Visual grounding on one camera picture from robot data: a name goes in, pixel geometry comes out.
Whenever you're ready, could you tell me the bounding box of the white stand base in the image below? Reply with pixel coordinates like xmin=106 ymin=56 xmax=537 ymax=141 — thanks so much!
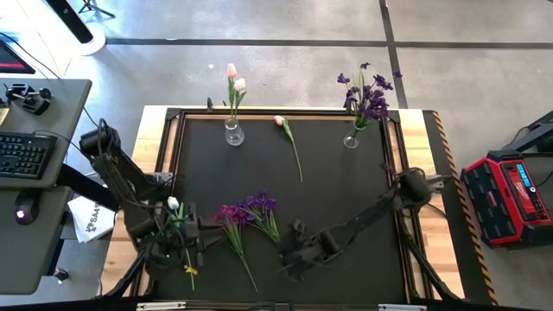
xmin=64 ymin=25 xmax=107 ymax=57

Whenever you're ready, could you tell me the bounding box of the silver metal bracket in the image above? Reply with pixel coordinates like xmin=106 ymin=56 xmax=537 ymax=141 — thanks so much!
xmin=378 ymin=303 xmax=428 ymax=311
xmin=137 ymin=301 xmax=187 ymax=311

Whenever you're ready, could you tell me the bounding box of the white printed bag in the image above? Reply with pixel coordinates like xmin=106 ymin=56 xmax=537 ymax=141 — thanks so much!
xmin=67 ymin=194 xmax=117 ymax=244

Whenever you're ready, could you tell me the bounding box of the white artificial tulip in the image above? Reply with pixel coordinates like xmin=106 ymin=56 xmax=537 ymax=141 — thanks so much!
xmin=166 ymin=196 xmax=196 ymax=292
xmin=231 ymin=77 xmax=248 ymax=130

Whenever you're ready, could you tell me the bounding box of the black hazard striped strip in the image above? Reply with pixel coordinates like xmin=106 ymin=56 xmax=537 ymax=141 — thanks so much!
xmin=423 ymin=110 xmax=499 ymax=306

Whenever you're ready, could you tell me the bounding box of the dark monitor screen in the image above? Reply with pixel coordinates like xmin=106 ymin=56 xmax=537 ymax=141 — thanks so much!
xmin=0 ymin=41 xmax=36 ymax=75

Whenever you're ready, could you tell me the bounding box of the pink artificial tulip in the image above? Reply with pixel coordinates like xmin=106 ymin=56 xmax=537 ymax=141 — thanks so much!
xmin=272 ymin=115 xmax=303 ymax=184
xmin=226 ymin=62 xmax=239 ymax=130

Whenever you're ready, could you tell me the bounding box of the red black power station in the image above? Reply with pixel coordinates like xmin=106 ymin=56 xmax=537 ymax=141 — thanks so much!
xmin=460 ymin=149 xmax=553 ymax=250

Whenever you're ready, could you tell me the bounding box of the slim clear glass vase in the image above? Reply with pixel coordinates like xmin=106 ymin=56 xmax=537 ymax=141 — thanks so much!
xmin=342 ymin=124 xmax=362 ymax=150

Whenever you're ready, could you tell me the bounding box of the black tripod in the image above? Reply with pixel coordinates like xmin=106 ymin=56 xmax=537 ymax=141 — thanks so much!
xmin=77 ymin=0 xmax=117 ymax=20

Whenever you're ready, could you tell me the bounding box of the black computer mouse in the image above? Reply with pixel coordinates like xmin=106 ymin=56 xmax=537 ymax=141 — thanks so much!
xmin=12 ymin=192 xmax=38 ymax=227

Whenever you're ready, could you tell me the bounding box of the black metal table frame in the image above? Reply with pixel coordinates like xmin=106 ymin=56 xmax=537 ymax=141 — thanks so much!
xmin=97 ymin=105 xmax=466 ymax=311

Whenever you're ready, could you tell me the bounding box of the black support beam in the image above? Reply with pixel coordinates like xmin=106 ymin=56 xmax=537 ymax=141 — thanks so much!
xmin=55 ymin=164 xmax=122 ymax=213

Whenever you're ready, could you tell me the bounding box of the black equipment cart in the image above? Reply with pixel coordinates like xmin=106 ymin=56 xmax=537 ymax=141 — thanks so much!
xmin=503 ymin=110 xmax=553 ymax=159

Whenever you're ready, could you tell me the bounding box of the black flat bar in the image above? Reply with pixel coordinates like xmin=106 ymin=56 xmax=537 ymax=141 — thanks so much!
xmin=45 ymin=0 xmax=94 ymax=44

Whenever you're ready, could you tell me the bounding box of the purple artificial flower sprig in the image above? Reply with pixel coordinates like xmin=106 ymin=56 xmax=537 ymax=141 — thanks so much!
xmin=352 ymin=86 xmax=392 ymax=130
xmin=236 ymin=188 xmax=282 ymax=245
xmin=336 ymin=62 xmax=404 ymax=130

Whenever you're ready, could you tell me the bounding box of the magenta artificial flower sprig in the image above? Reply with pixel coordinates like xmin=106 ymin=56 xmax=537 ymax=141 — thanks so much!
xmin=208 ymin=204 xmax=259 ymax=294

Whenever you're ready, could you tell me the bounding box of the black table mat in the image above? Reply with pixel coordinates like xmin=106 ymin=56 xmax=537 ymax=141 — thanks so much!
xmin=154 ymin=112 xmax=410 ymax=306

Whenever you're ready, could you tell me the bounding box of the black backlit keyboard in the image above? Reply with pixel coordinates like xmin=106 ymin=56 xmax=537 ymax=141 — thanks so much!
xmin=0 ymin=132 xmax=59 ymax=181

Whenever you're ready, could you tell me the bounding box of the black cable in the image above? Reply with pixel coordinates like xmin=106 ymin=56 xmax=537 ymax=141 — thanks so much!
xmin=0 ymin=32 xmax=61 ymax=80
xmin=81 ymin=107 xmax=100 ymax=129

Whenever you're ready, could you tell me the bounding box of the black clamp mount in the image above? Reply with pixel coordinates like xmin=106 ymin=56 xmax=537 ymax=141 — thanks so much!
xmin=3 ymin=82 xmax=52 ymax=117

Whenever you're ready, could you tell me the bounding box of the round clear glass vase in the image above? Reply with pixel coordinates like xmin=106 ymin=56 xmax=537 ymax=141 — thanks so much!
xmin=223 ymin=117 xmax=245 ymax=147

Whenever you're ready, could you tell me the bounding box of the grey desk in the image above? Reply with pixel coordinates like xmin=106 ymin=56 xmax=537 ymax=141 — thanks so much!
xmin=0 ymin=77 xmax=93 ymax=296

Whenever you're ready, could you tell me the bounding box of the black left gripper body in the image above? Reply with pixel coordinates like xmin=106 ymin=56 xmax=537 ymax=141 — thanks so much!
xmin=172 ymin=202 xmax=204 ymax=269

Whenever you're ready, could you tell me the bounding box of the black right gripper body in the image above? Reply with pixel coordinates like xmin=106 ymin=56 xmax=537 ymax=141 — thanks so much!
xmin=283 ymin=219 xmax=329 ymax=281

